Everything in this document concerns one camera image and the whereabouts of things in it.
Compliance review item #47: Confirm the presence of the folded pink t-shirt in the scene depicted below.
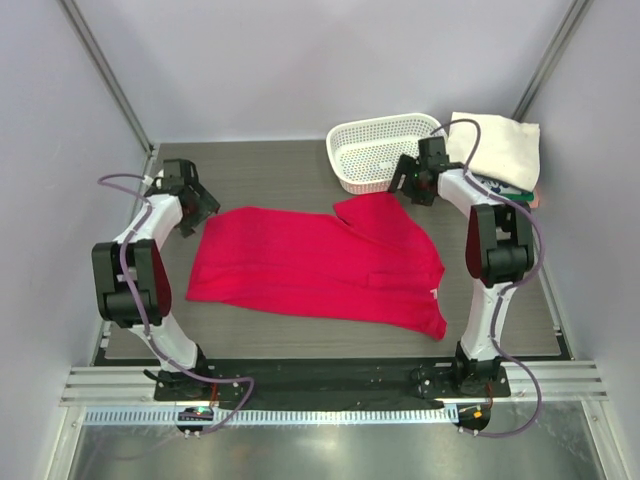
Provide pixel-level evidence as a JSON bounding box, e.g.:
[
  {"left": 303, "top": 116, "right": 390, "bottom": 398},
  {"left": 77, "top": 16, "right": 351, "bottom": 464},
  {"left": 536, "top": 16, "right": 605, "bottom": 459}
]
[{"left": 527, "top": 190, "right": 540, "bottom": 209}]

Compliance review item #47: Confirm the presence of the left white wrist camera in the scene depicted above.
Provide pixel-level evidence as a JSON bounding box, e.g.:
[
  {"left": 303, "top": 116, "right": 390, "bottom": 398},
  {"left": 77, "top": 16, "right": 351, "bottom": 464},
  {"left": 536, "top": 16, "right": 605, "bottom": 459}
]
[{"left": 142, "top": 169, "right": 164, "bottom": 197}]

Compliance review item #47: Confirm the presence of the aluminium rail profile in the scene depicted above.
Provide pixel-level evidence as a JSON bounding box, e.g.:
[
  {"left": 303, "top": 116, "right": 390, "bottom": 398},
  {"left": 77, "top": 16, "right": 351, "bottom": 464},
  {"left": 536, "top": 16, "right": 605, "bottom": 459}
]
[{"left": 62, "top": 361, "right": 608, "bottom": 404}]

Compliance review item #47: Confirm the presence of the red t-shirt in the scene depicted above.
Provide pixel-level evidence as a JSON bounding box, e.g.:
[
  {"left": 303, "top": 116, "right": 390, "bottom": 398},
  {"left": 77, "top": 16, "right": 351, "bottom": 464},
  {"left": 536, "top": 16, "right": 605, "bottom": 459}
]
[{"left": 186, "top": 193, "right": 447, "bottom": 340}]

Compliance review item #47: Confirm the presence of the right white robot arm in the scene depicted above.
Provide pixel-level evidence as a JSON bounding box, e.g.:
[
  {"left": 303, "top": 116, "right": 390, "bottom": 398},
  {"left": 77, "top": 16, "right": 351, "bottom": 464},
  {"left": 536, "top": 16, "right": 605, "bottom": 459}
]
[{"left": 389, "top": 136, "right": 534, "bottom": 396}]

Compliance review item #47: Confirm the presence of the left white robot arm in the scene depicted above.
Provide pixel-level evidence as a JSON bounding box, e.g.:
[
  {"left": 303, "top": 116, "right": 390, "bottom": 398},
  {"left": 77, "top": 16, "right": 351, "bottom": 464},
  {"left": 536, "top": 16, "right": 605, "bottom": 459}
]
[{"left": 91, "top": 159, "right": 220, "bottom": 400}]

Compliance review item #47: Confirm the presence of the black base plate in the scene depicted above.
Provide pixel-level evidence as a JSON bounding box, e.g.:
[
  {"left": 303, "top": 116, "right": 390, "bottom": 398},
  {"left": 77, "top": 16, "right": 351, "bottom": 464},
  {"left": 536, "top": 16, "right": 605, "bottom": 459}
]
[{"left": 143, "top": 358, "right": 511, "bottom": 409}]

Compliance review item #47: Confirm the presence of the folded green t-shirt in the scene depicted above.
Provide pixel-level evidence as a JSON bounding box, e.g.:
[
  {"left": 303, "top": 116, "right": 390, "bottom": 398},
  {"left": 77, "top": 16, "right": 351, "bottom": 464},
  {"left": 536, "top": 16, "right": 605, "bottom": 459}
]
[{"left": 507, "top": 192, "right": 535, "bottom": 203}]

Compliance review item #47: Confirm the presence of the folded cream t-shirt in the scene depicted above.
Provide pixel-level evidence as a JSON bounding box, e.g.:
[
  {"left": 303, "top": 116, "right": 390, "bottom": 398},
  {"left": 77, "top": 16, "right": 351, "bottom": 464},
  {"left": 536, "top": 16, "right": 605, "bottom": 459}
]
[{"left": 446, "top": 112, "right": 541, "bottom": 192}]

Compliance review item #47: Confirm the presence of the white slotted cable duct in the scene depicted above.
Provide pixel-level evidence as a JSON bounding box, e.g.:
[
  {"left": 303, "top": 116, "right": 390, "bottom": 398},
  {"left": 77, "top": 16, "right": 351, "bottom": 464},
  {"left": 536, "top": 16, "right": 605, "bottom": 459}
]
[{"left": 84, "top": 405, "right": 458, "bottom": 427}]

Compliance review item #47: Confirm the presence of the white plastic basket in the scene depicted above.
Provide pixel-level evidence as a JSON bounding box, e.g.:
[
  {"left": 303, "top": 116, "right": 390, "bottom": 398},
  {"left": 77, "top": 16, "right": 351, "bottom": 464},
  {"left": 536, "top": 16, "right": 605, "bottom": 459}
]
[{"left": 326, "top": 113, "right": 446, "bottom": 195}]

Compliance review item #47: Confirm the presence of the folded blue white t-shirt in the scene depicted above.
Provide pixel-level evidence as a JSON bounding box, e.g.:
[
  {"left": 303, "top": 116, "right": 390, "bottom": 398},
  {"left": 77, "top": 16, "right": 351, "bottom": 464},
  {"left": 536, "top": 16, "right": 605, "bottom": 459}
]
[{"left": 475, "top": 175, "right": 528, "bottom": 197}]

